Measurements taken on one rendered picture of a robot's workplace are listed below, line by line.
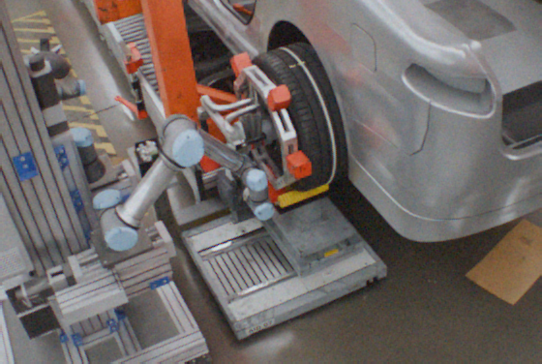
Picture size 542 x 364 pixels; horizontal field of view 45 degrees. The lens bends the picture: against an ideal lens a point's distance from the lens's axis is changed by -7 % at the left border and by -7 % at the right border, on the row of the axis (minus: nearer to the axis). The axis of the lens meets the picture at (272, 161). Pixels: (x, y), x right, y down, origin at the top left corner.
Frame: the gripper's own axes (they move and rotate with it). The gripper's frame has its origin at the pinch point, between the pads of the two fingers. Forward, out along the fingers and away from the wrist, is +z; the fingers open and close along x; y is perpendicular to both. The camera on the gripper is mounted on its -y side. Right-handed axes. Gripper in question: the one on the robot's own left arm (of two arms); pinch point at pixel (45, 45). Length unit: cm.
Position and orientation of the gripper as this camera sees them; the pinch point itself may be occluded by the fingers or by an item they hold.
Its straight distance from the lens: 350.8
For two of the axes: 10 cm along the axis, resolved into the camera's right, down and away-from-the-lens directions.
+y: -0.3, 8.1, 5.9
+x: 9.8, -1.0, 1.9
